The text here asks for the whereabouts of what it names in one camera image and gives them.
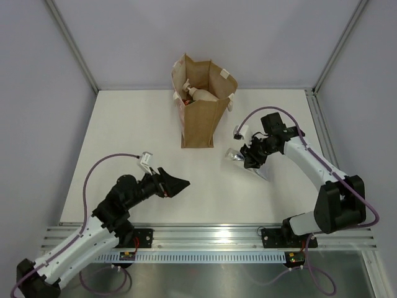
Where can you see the green dish soap bottle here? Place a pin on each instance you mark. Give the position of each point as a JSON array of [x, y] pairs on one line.
[[187, 101]]

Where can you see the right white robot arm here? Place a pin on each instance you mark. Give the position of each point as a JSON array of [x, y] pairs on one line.
[[340, 201]]

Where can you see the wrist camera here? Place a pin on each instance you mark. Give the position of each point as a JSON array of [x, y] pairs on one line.
[[243, 133], [144, 162]]

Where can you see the slotted white cable duct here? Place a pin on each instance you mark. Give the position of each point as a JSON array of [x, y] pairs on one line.
[[193, 257]]

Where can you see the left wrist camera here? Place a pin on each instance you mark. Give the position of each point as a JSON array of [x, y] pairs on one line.
[[144, 162]]

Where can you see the aluminium mounting rail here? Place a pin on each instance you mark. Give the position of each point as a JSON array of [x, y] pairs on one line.
[[246, 237]]

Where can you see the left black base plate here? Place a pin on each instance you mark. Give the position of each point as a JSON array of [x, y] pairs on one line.
[[141, 237]]

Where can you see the brown canvas tote bag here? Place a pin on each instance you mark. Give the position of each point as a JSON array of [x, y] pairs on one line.
[[200, 119]]

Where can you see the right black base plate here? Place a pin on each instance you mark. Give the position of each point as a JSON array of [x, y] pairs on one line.
[[284, 238]]

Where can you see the beige pump dispenser bottle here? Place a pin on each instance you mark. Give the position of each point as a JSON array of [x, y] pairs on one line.
[[198, 94]]

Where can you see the silver squeeze tube clear cap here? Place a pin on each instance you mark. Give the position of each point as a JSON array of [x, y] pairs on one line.
[[236, 158]]

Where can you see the right aluminium frame post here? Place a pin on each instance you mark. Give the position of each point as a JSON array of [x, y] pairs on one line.
[[342, 40]]

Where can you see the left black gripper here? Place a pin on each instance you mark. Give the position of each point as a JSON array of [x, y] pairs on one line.
[[170, 185]]

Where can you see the aluminium frame post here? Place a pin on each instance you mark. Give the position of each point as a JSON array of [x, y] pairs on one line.
[[342, 40], [62, 26]]

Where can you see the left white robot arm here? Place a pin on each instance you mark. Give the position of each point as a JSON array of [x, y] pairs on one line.
[[48, 274]]

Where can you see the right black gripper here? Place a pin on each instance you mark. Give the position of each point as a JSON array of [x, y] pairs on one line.
[[249, 162]]

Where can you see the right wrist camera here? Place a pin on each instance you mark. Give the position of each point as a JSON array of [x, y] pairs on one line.
[[243, 133]]

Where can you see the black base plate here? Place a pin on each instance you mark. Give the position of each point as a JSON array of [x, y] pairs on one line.
[[284, 238], [141, 237]]

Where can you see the left aluminium frame post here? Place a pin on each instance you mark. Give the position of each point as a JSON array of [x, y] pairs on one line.
[[62, 26]]

